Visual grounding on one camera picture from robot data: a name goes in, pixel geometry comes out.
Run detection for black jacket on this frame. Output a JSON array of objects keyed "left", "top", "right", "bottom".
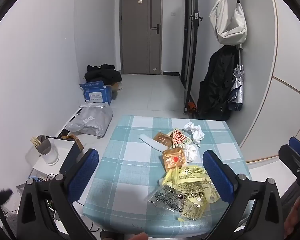
[{"left": 197, "top": 45, "right": 240, "bottom": 121}]

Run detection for black clothes pile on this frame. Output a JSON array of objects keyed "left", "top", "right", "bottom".
[{"left": 84, "top": 64, "right": 122, "bottom": 84}]

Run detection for black framed glass door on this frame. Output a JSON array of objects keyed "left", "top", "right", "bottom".
[{"left": 180, "top": 0, "right": 204, "bottom": 113}]

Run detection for navy box with white lid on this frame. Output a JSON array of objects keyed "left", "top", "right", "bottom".
[{"left": 39, "top": 136, "right": 82, "bottom": 174}]

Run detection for small crumpled white tissue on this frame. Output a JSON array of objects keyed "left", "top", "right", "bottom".
[{"left": 184, "top": 144, "right": 199, "bottom": 163}]

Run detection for bundle of wooden chopsticks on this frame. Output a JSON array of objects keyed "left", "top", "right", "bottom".
[{"left": 30, "top": 136, "right": 44, "bottom": 147}]

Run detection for blue cardboard box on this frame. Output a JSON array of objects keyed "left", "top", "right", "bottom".
[{"left": 79, "top": 80, "right": 113, "bottom": 106}]

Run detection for red checkered sauce packet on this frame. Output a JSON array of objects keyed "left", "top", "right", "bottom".
[{"left": 170, "top": 128, "right": 193, "bottom": 149}]

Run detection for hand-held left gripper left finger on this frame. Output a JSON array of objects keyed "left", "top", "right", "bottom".
[{"left": 16, "top": 148, "right": 100, "bottom": 240}]

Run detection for white foam strip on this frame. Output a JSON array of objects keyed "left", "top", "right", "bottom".
[{"left": 139, "top": 133, "right": 166, "bottom": 153}]

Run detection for orange black item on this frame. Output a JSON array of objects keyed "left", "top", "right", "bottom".
[{"left": 186, "top": 101, "right": 198, "bottom": 113}]

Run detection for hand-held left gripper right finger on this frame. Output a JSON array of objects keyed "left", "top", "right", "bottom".
[{"left": 202, "top": 149, "right": 285, "bottom": 240}]

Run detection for person's right hand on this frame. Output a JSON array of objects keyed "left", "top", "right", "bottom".
[{"left": 284, "top": 202, "right": 300, "bottom": 233}]

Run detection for grey and white cup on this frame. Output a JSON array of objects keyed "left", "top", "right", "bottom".
[{"left": 36, "top": 135, "right": 60, "bottom": 166}]

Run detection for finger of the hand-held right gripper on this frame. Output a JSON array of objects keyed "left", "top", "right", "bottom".
[
  {"left": 288, "top": 136, "right": 300, "bottom": 156},
  {"left": 278, "top": 144, "right": 300, "bottom": 196}
]

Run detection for checked teal tablecloth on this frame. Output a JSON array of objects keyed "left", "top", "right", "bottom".
[{"left": 83, "top": 115, "right": 252, "bottom": 239}]

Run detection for orange packet with red dot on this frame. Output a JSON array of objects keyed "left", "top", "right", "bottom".
[{"left": 162, "top": 147, "right": 188, "bottom": 173}]

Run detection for clear printed plastic wrapper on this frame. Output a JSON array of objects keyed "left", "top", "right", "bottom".
[{"left": 147, "top": 185, "right": 184, "bottom": 213}]

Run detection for large crumpled white tissue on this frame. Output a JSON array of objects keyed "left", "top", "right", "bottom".
[{"left": 182, "top": 121, "right": 205, "bottom": 147}]

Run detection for grey entrance door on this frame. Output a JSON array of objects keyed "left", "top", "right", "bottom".
[{"left": 119, "top": 0, "right": 163, "bottom": 75}]

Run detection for small yellow printed packet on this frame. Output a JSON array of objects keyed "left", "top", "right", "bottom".
[{"left": 177, "top": 200, "right": 208, "bottom": 222}]

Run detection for brown square packet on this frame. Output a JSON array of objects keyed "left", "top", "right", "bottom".
[{"left": 153, "top": 131, "right": 173, "bottom": 148}]

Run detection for yellow printed plastic bag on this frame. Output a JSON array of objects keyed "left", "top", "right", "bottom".
[{"left": 158, "top": 164, "right": 219, "bottom": 203}]

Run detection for black cables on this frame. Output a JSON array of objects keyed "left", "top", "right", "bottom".
[{"left": 39, "top": 173, "right": 58, "bottom": 183}]

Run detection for brown cardboard box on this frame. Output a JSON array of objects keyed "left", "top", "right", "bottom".
[{"left": 111, "top": 81, "right": 124, "bottom": 93}]

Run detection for silver folded umbrella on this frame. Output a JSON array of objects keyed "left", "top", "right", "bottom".
[{"left": 227, "top": 44, "right": 244, "bottom": 112}]

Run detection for white plastic bag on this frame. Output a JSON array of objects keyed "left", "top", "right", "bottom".
[{"left": 79, "top": 102, "right": 110, "bottom": 109}]

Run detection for white shoulder bag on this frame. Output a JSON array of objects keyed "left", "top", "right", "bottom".
[{"left": 209, "top": 0, "right": 248, "bottom": 45}]

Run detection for grey plastic mailer bag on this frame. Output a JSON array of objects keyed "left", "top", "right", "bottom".
[{"left": 66, "top": 103, "right": 114, "bottom": 139}]

